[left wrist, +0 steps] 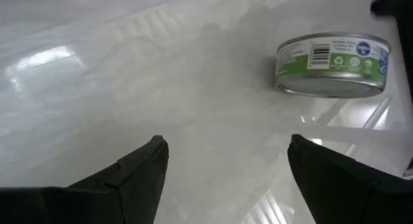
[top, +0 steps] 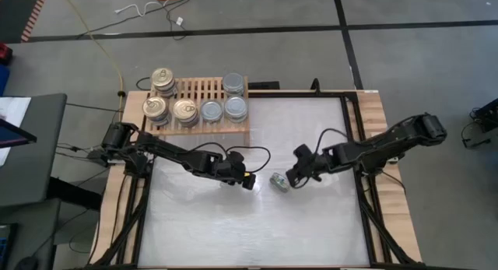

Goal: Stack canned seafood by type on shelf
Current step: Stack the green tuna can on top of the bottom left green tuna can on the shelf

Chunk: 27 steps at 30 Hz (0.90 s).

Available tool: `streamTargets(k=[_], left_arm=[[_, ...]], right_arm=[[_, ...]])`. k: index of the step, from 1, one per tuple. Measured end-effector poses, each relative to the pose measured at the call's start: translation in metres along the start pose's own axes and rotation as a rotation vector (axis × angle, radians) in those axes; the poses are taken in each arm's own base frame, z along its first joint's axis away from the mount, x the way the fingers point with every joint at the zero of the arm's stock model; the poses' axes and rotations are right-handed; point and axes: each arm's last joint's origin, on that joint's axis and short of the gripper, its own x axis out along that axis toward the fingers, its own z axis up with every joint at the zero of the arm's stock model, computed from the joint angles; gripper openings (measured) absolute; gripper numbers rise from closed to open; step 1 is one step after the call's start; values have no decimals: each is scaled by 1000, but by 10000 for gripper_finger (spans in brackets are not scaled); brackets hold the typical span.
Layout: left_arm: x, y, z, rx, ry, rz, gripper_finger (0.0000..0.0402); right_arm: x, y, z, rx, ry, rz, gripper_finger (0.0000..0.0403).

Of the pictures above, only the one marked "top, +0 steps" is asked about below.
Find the black device with cables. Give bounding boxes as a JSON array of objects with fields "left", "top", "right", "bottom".
[{"left": 461, "top": 97, "right": 498, "bottom": 149}]

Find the black flat block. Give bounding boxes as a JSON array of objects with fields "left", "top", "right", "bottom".
[{"left": 247, "top": 81, "right": 280, "bottom": 91}]

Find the black cable loop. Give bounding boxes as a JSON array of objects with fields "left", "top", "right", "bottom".
[{"left": 135, "top": 76, "right": 153, "bottom": 92}]

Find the white floor cable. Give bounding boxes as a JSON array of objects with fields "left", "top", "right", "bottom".
[{"left": 114, "top": 1, "right": 163, "bottom": 17}]

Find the black monitor blue screen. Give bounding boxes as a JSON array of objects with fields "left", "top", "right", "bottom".
[{"left": 0, "top": 117, "right": 38, "bottom": 149}]

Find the dark mat orange striped edge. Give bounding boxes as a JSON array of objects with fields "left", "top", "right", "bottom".
[{"left": 0, "top": 0, "right": 51, "bottom": 44}]

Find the dark laptop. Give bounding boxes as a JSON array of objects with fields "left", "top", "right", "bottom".
[{"left": 0, "top": 223, "right": 19, "bottom": 270}]

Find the black power strip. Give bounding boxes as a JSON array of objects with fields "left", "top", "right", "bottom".
[{"left": 86, "top": 147, "right": 114, "bottom": 165}]

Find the white paper sheet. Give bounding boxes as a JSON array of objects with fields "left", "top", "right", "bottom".
[{"left": 0, "top": 96, "right": 32, "bottom": 166}]

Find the blue object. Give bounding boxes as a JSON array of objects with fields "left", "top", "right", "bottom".
[{"left": 0, "top": 64, "right": 11, "bottom": 96}]

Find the red object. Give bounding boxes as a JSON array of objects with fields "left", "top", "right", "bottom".
[{"left": 0, "top": 43, "right": 13, "bottom": 65}]

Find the wooden slatted shelf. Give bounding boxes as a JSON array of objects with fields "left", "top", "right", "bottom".
[{"left": 143, "top": 75, "right": 251, "bottom": 146}]

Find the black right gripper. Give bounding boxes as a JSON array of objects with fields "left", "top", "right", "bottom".
[{"left": 285, "top": 143, "right": 332, "bottom": 189}]

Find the black floor tape line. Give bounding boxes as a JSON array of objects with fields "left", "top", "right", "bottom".
[
  {"left": 330, "top": 0, "right": 365, "bottom": 90},
  {"left": 26, "top": 19, "right": 498, "bottom": 44}
]

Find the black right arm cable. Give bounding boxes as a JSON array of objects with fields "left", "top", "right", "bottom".
[{"left": 313, "top": 128, "right": 351, "bottom": 158}]

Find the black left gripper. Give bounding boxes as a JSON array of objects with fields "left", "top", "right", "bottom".
[{"left": 212, "top": 151, "right": 258, "bottom": 191}]

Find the black floor cable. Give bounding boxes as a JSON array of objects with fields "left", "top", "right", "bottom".
[{"left": 77, "top": 0, "right": 195, "bottom": 41}]

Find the yellow hanging cable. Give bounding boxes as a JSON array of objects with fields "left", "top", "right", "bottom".
[{"left": 60, "top": 0, "right": 126, "bottom": 107}]

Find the grey desk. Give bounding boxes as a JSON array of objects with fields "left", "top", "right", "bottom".
[{"left": 0, "top": 93, "right": 68, "bottom": 207}]

